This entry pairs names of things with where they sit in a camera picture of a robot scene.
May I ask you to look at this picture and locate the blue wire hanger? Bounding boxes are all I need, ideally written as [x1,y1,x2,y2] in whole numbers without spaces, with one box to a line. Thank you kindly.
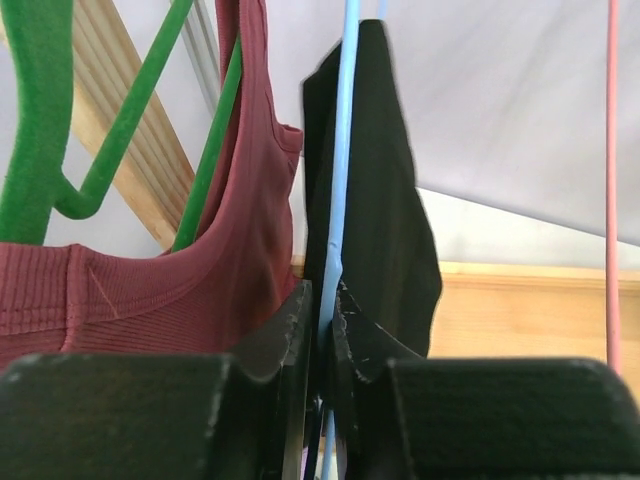
[318,0,360,479]

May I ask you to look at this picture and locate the green hanger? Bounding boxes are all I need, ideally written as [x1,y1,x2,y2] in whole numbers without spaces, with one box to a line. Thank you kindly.
[1,1,242,250]

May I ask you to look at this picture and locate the wooden clothes rack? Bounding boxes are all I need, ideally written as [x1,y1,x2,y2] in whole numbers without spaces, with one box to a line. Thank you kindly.
[0,0,640,381]

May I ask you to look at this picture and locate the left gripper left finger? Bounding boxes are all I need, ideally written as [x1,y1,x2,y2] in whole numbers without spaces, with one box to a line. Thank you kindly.
[1,282,313,479]

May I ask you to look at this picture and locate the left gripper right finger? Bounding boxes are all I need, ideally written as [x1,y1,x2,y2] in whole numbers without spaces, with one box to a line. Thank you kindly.
[332,288,639,479]

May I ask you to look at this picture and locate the black trousers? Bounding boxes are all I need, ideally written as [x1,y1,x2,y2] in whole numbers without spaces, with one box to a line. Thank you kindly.
[301,18,444,359]

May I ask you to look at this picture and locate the maroon tank top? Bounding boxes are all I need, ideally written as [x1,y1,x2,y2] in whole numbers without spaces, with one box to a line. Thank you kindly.
[1,1,303,364]

